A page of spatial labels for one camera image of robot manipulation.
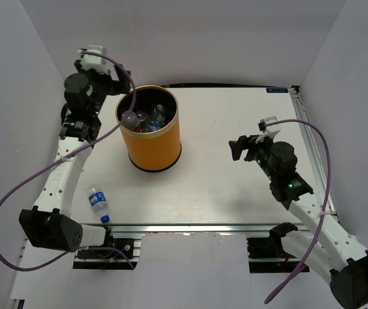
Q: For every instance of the blue label blue cap bottle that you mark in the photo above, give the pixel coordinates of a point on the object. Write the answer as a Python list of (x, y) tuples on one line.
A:
[(98, 203)]

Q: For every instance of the front aluminium table rail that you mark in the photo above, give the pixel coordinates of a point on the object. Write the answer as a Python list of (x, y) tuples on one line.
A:
[(196, 227)]

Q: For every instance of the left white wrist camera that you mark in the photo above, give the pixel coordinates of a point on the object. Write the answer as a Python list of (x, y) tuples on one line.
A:
[(92, 62)]

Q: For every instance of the aluminium table rail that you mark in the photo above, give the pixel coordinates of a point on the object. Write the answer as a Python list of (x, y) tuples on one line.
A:
[(196, 227), (310, 136)]

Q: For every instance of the black label black cap bottle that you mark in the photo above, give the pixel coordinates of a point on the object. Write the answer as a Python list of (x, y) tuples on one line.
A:
[(130, 121)]

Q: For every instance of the blue bottle inside bin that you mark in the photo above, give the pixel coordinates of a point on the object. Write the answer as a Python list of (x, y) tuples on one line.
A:
[(150, 127)]

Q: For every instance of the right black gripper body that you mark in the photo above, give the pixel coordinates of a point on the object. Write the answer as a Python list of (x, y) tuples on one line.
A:
[(260, 151)]

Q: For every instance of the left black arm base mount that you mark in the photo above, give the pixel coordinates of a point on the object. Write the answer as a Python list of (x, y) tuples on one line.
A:
[(117, 253)]

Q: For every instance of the right aluminium table rail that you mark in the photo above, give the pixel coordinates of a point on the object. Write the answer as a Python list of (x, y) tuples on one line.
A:
[(310, 136)]

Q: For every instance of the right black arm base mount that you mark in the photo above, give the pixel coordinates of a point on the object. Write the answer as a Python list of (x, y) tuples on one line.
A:
[(265, 252)]

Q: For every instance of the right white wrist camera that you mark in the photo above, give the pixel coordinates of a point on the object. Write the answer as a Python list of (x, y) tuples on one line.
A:
[(269, 128)]

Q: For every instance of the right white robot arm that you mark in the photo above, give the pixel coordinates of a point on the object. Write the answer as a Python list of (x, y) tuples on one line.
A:
[(338, 258)]

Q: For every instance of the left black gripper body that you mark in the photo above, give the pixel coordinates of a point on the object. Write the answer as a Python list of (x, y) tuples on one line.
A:
[(103, 84)]

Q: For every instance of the clear crushed plastic bottle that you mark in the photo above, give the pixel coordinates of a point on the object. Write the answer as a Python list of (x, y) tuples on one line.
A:
[(158, 116)]

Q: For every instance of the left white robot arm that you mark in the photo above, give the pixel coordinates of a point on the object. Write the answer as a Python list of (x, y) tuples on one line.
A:
[(48, 224)]

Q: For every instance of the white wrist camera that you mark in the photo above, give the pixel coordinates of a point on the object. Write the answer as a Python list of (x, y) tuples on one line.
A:
[(269, 128), (92, 62)]

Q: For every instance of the orange cylindrical bin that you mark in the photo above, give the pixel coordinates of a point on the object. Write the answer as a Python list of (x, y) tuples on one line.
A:
[(156, 151)]

